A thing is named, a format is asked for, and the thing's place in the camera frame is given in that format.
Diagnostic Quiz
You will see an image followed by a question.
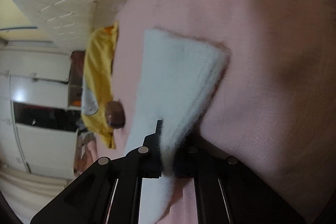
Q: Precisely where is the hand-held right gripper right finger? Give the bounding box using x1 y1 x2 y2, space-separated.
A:
173 146 306 224

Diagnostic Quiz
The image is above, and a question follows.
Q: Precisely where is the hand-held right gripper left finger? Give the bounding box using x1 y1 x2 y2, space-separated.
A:
30 120 164 224

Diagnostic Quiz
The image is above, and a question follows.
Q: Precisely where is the white fluffy garment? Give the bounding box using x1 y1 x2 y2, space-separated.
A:
123 28 229 223

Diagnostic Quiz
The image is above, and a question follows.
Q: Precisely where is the small brown pouch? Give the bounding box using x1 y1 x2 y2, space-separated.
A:
106 100 126 128

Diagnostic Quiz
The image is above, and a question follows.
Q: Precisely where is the pink duvet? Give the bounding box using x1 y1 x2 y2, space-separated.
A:
74 132 98 176

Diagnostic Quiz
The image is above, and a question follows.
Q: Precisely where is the yellow printed pillow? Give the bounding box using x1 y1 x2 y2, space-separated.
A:
81 21 120 149

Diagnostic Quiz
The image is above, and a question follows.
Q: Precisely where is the dark red bag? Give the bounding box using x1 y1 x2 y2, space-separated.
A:
70 50 87 83

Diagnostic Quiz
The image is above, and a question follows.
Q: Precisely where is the white wardrobe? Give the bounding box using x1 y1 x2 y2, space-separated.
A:
0 48 87 180

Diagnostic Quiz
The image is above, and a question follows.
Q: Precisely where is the cream curtain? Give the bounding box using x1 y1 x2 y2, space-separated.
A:
0 169 70 224

